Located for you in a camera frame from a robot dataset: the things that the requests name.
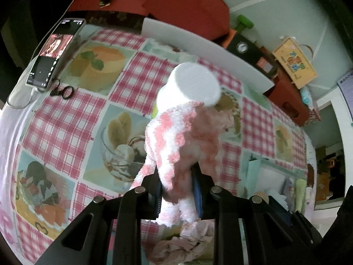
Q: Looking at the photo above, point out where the orange box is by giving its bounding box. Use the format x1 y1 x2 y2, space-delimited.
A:
221 29 238 47

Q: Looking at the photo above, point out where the pink white fuzzy sock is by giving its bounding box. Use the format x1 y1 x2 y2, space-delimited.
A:
132 102 235 224

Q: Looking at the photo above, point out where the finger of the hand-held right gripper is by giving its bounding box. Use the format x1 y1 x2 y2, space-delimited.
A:
269 196 294 227

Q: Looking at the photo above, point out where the clear charging cable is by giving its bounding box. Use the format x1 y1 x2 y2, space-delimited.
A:
7 0 86 109

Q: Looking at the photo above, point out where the dark floral cloth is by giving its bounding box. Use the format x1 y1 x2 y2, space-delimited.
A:
84 11 145 34

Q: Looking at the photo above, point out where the teal open box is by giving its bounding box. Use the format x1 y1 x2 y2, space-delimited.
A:
247 159 301 199

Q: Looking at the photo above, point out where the light blue plastic bag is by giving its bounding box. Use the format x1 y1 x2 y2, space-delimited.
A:
300 87 314 108

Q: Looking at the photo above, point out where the white bottle with green label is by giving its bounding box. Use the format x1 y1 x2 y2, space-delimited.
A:
153 62 221 119

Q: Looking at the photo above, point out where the black smartphone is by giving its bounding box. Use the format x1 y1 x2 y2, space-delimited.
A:
26 18 86 89

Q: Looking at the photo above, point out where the white pink bedsheet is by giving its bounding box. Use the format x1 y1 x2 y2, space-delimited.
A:
0 88 36 254

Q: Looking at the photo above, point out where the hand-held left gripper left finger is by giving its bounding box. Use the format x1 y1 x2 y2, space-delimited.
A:
34 168 164 265

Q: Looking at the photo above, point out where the lilac spiral notebook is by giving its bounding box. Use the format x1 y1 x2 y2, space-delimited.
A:
336 70 353 111

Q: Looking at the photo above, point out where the pink crumpled cloth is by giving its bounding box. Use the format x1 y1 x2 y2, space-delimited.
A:
149 221 216 263

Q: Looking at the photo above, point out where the white foam board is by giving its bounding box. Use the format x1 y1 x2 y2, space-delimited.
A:
141 17 275 94

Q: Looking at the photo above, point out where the black clasp with ring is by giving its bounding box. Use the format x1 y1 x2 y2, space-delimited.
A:
50 79 74 99

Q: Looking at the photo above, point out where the black box with dial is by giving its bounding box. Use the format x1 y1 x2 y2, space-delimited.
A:
226 33 265 64

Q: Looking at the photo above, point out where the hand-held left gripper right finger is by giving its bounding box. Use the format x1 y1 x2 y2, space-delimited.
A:
190 164 320 265

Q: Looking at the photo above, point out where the pale green packet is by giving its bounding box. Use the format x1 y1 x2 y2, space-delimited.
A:
295 179 307 214

